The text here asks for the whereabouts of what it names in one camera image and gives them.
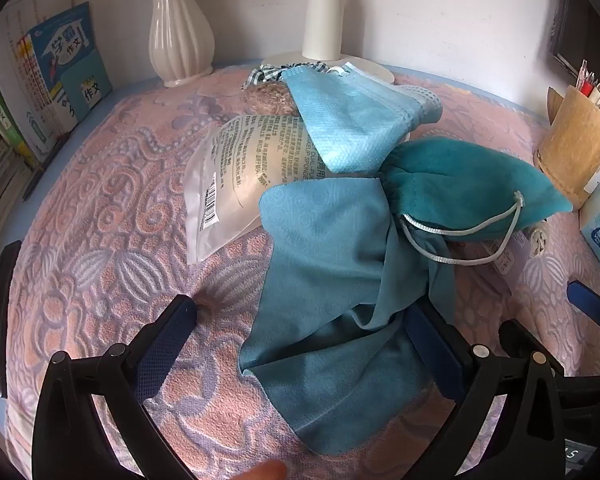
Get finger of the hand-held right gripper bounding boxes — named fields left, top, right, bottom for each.
left=499, top=319, right=600, bottom=393
left=566, top=280, right=600, bottom=331

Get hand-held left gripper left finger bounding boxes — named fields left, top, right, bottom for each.
left=32, top=294, right=198, bottom=480

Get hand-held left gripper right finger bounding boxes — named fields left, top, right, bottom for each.
left=402, top=302, right=568, bottom=480

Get blue microfiber cloth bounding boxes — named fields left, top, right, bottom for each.
left=239, top=175, right=456, bottom=457

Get brown fuzzy plush item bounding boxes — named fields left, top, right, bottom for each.
left=242, top=82, right=301, bottom=117

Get person's left hand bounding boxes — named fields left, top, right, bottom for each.
left=230, top=460, right=288, bottom=480

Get small white object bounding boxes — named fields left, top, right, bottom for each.
left=522, top=222, right=551, bottom=256

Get pink patterned blanket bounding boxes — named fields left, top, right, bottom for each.
left=0, top=62, right=600, bottom=480

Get brown pen holder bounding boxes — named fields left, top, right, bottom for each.
left=532, top=85, right=600, bottom=211

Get clear printed plastic packet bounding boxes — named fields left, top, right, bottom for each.
left=184, top=112, right=341, bottom=265

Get bunch of pens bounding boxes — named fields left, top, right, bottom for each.
left=575, top=60, right=600, bottom=111

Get blue face mask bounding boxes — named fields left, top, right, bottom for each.
left=280, top=62, right=443, bottom=173

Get dark framed picture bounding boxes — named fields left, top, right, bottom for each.
left=547, top=0, right=600, bottom=81

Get small teal booklet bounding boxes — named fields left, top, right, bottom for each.
left=59, top=50, right=113, bottom=123

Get colourful spine book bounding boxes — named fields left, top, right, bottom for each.
left=15, top=35, right=56, bottom=156

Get teal plaid scrunchie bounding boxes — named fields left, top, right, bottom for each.
left=245, top=60, right=313, bottom=91

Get white ribbed vase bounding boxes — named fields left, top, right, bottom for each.
left=149, top=0, right=216, bottom=88

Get blue cover book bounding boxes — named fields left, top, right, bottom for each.
left=25, top=1, right=113, bottom=146

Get white desk lamp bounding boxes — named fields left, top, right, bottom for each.
left=260, top=0, right=396, bottom=86

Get teal drawstring pouch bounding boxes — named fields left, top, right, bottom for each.
left=380, top=139, right=573, bottom=266

